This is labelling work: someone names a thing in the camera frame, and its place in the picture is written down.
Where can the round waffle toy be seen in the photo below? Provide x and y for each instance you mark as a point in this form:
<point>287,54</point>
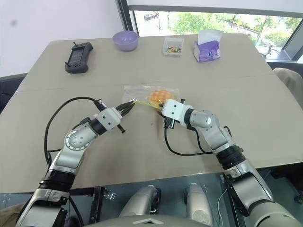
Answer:
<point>161,95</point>

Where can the black handheld controller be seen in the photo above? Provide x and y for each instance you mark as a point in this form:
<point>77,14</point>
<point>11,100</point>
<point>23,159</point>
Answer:
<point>78,58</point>

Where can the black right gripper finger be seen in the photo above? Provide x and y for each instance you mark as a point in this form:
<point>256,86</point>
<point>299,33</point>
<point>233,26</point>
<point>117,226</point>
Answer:
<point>160,113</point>

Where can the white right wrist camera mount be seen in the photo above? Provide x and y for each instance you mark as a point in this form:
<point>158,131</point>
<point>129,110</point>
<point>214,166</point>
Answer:
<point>174,110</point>

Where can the silver left robot leg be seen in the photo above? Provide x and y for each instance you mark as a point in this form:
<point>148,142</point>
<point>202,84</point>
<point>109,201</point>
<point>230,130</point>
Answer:
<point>139,203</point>

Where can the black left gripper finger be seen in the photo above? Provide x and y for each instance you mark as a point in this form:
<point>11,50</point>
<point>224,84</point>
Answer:
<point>126,105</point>
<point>127,110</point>

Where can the black table leg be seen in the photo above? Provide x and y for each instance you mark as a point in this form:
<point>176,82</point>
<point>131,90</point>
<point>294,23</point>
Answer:
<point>97,205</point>
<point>233,196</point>

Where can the white roller blind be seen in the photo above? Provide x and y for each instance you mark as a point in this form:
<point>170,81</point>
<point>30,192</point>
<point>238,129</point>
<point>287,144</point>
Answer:
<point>213,4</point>

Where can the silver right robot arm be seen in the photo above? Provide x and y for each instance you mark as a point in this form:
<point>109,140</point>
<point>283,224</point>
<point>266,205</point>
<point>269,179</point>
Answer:
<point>213,134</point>

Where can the grey robot torso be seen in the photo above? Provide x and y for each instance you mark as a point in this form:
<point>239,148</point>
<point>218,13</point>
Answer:
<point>146,222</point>

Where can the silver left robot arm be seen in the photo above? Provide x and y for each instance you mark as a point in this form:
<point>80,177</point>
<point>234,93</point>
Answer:
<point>73,142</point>

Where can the clear yellow-zip plastic bag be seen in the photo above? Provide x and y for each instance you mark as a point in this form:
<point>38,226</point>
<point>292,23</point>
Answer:
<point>135,92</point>

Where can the clear box of coloured bits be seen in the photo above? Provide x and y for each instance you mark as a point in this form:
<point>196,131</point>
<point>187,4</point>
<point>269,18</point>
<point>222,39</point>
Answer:
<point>172,47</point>

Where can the black sofa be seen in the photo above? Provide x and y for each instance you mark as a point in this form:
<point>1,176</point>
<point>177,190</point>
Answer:
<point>9,85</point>

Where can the silver right robot leg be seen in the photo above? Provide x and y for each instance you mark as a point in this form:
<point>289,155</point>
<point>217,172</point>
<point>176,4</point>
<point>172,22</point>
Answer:
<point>198,201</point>

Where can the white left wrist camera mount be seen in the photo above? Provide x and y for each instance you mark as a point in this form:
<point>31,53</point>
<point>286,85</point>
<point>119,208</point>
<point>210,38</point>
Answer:
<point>107,118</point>

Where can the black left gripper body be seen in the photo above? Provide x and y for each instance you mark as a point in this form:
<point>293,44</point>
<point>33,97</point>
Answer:
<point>119,113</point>

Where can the purple tissue pack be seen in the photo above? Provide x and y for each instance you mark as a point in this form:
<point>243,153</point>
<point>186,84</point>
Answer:
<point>207,50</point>

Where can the dark window frame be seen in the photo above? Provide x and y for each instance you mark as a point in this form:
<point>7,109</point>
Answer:
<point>124,19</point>

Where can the beige chair back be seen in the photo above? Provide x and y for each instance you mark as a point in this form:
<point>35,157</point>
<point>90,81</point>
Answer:
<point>291,82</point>

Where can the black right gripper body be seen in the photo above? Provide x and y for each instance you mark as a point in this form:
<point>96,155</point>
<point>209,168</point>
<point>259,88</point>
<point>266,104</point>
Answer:
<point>170,122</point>

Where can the tan rounded object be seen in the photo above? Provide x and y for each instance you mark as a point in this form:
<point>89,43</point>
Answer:
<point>9,217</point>

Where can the purple plastic bowl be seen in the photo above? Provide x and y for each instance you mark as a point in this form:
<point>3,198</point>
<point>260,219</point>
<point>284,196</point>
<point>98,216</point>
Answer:
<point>125,41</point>

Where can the silver robot leg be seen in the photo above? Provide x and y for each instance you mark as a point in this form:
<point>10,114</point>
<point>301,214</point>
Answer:
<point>198,201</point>
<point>139,203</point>

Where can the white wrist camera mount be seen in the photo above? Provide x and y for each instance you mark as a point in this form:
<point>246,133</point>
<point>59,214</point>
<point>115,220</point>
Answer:
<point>174,110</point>
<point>107,118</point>

